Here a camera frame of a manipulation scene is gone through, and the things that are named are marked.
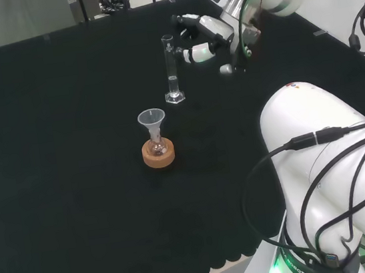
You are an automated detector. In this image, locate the grey metal cabinet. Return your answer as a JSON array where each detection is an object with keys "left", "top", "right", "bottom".
[{"left": 65, "top": 0, "right": 102, "bottom": 24}]

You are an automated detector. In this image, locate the green cable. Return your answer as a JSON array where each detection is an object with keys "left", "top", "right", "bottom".
[{"left": 234, "top": 0, "right": 365, "bottom": 66}]

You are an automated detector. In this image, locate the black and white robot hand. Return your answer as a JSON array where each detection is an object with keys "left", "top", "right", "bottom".
[{"left": 169, "top": 6, "right": 239, "bottom": 67}]

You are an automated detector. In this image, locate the cork ring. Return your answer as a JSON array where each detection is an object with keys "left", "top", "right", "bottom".
[{"left": 140, "top": 136, "right": 177, "bottom": 171}]

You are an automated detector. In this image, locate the round-bottom glass flask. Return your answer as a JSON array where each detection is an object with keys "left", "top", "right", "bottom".
[{"left": 147, "top": 134, "right": 169, "bottom": 158}]

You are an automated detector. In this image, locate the clear glass graduated cylinder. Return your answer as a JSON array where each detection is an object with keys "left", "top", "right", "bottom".
[{"left": 157, "top": 33, "right": 187, "bottom": 106}]

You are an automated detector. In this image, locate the black cable with plug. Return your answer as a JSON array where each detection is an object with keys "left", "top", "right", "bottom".
[{"left": 233, "top": 122, "right": 365, "bottom": 273}]

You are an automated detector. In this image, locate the coiled black cable bundle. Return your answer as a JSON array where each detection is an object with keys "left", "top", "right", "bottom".
[{"left": 99, "top": 0, "right": 132, "bottom": 14}]

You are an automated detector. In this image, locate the clear plastic funnel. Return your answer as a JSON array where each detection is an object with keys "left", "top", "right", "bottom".
[{"left": 136, "top": 107, "right": 169, "bottom": 144}]

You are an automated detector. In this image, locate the black bench cloth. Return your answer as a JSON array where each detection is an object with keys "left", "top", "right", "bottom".
[{"left": 0, "top": 0, "right": 365, "bottom": 273}]

